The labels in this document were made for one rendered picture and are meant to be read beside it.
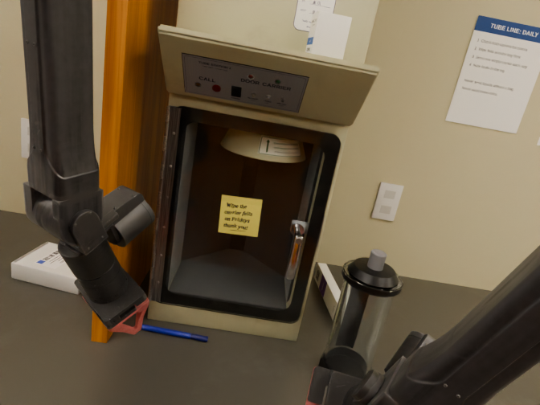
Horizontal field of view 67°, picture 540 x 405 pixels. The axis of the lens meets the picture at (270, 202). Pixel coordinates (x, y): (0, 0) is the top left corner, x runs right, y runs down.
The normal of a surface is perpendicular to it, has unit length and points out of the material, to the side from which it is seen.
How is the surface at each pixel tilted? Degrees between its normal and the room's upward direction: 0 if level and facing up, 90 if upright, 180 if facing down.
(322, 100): 135
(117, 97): 90
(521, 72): 90
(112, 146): 90
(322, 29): 90
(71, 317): 0
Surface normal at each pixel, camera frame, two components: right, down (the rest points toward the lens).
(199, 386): 0.18, -0.93
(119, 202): 0.00, -0.76
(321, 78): -0.13, 0.89
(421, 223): 0.00, 0.33
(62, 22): 0.81, 0.36
